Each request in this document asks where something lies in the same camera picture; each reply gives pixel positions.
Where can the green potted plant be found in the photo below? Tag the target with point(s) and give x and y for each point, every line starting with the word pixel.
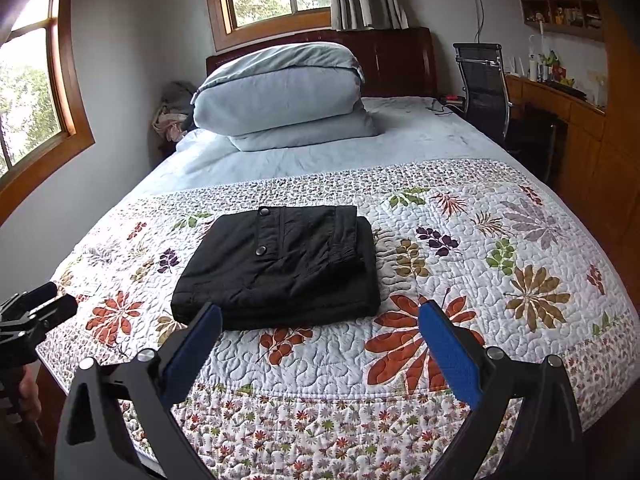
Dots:
pixel 552 62

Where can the black mesh office chair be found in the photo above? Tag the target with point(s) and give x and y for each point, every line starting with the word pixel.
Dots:
pixel 480 80

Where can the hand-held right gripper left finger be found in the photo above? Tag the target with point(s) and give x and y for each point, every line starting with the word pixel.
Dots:
pixel 192 350

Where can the dark wooden headboard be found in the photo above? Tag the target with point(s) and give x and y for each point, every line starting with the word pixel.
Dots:
pixel 395 60

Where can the black jacket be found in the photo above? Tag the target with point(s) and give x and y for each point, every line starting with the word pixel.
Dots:
pixel 280 270

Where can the wooden wall shelf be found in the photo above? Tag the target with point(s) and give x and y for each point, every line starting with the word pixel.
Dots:
pixel 565 30

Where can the row of small ornaments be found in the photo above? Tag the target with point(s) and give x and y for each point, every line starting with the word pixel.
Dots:
pixel 560 17

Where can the pile of crumpled clothes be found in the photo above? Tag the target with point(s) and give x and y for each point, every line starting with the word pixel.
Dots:
pixel 172 110

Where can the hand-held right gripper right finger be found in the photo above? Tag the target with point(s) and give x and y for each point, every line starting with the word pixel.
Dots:
pixel 450 355

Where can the light blue bed sheet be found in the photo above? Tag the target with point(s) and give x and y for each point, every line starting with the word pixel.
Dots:
pixel 350 155

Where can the floral quilted bedspread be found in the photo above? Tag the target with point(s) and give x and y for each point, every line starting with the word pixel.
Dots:
pixel 500 240

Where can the white bottle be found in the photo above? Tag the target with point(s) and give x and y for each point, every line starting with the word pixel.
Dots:
pixel 533 67

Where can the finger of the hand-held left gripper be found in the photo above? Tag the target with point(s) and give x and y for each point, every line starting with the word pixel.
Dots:
pixel 55 312
pixel 40 295

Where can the person's left hand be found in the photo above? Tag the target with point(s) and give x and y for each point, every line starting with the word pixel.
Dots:
pixel 31 395

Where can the light blue folded duvet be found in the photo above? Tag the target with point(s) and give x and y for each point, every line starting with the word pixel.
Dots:
pixel 280 90

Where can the wooden desk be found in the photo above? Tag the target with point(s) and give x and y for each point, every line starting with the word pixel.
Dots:
pixel 585 135

